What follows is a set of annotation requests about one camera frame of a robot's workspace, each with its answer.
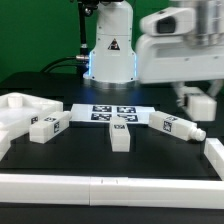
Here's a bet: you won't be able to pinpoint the white obstacle bar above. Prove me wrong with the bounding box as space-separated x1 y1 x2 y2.
0 174 224 209
0 131 11 161
204 138 224 181

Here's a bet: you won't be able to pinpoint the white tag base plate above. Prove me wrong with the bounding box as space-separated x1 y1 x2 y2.
71 104 155 124

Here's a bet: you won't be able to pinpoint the white square desk top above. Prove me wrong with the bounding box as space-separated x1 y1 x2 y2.
0 92 63 140

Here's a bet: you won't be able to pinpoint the white front obstacle bar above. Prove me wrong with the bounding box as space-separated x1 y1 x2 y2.
0 174 224 209

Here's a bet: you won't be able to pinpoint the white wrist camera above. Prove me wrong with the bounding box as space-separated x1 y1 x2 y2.
140 7 196 37

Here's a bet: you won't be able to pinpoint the white right obstacle bar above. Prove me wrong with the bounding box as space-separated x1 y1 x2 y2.
204 138 224 181

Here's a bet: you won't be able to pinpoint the black cables behind base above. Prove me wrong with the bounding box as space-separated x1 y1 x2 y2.
40 0 92 74

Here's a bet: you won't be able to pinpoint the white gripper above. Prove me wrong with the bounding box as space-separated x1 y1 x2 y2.
136 34 224 107

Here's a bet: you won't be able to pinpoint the white left obstacle bar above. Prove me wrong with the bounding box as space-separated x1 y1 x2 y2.
0 131 11 161

